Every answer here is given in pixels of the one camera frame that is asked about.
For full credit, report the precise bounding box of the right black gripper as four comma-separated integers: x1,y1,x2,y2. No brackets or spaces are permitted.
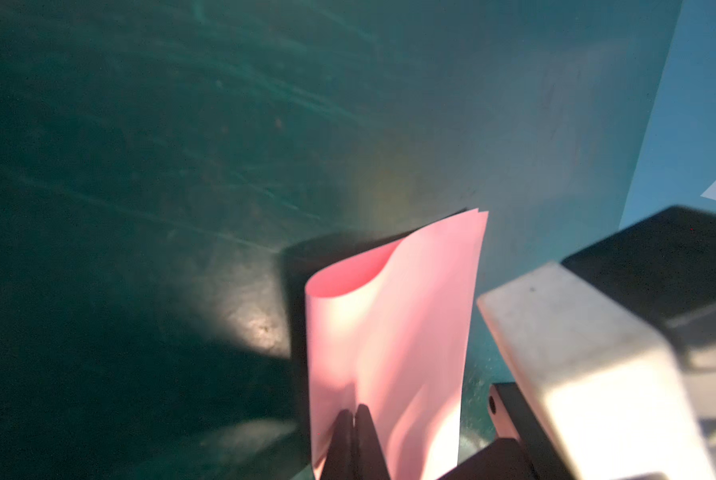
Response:
435,382,573,479

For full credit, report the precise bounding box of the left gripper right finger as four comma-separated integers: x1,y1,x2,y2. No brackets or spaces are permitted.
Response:
353,404,391,480

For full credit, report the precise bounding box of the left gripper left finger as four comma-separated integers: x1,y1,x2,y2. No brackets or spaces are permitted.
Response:
320,409,355,480

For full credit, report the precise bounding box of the pink square paper sheet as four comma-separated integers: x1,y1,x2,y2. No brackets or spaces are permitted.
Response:
305,209,488,479

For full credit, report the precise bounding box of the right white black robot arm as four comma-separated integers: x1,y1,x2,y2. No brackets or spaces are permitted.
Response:
450,206,716,479

